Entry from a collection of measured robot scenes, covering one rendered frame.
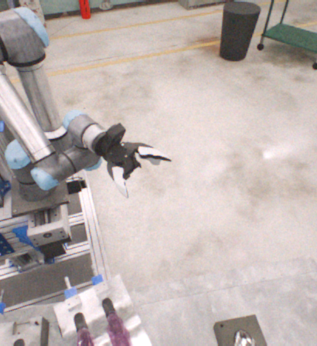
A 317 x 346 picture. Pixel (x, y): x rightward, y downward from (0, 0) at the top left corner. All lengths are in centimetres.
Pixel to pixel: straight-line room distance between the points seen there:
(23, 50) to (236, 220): 195
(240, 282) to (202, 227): 110
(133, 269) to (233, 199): 104
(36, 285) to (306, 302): 149
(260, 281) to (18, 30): 122
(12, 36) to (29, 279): 149
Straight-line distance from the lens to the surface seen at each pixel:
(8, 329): 123
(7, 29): 95
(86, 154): 91
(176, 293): 125
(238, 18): 425
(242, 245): 233
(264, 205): 260
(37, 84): 104
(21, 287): 207
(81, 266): 200
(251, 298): 130
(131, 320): 113
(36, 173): 89
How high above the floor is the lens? 198
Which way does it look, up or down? 49 degrees down
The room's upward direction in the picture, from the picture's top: straight up
